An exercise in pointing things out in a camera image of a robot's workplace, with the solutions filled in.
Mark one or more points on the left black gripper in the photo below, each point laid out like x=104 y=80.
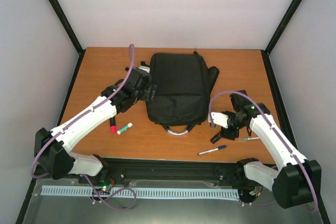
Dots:
x=150 y=93

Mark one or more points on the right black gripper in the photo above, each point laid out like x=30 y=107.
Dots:
x=229 y=134

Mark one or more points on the green cap black highlighter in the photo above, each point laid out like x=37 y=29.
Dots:
x=215 y=138

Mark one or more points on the blue cap white pen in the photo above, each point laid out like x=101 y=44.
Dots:
x=212 y=150

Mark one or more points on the black student backpack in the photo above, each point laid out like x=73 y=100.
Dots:
x=184 y=84

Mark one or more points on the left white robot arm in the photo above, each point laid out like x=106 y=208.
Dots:
x=53 y=149

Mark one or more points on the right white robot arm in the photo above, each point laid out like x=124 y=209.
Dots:
x=257 y=118

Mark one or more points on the grey white pen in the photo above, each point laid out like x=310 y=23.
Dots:
x=249 y=139

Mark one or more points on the green white glue stick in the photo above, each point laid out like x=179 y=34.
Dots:
x=124 y=128

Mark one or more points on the pink cap black highlighter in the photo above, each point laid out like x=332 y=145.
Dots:
x=112 y=122

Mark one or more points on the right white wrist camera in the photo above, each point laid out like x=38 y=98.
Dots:
x=218 y=118

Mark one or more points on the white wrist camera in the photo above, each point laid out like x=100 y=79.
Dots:
x=218 y=118
x=145 y=68

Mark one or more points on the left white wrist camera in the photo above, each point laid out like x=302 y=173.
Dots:
x=145 y=68

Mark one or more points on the black aluminium frame rail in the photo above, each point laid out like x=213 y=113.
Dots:
x=124 y=171

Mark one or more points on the light blue cable duct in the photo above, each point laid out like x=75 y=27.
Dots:
x=142 y=193

